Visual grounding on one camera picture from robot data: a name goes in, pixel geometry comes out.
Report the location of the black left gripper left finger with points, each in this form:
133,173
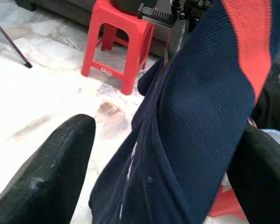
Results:
44,177

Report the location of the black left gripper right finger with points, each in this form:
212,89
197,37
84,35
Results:
263,182

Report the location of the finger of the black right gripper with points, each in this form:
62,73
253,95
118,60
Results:
177,39

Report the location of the navy jersey red stripe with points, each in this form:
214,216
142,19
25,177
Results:
189,128

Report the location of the red plastic stool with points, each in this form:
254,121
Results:
130,35
226,203

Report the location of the black plastic bucket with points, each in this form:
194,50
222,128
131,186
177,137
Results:
126,7

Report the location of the grey fabric sofa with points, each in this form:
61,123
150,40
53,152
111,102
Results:
60,9

